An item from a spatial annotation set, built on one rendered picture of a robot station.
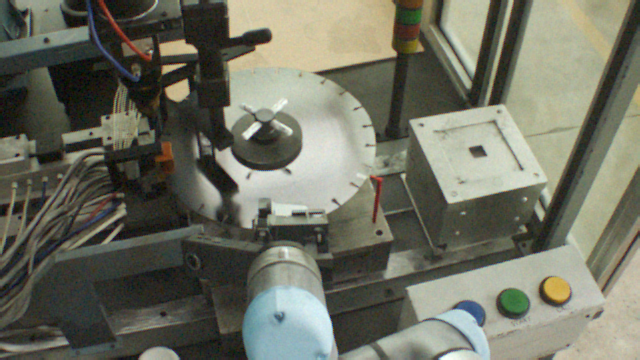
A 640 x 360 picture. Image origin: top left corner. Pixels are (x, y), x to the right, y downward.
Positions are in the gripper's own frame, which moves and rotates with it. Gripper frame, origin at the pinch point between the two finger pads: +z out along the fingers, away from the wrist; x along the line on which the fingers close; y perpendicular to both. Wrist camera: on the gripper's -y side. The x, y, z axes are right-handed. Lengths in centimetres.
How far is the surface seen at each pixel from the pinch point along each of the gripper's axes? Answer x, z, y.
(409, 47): 18.4, 30.2, 24.3
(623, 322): -65, 81, 102
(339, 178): 1.3, 11.5, 10.7
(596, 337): -67, 77, 92
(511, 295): -12.5, -1.8, 33.8
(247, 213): -2.1, 6.9, -2.4
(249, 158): 3.9, 13.9, -2.1
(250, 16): 21, 76, -3
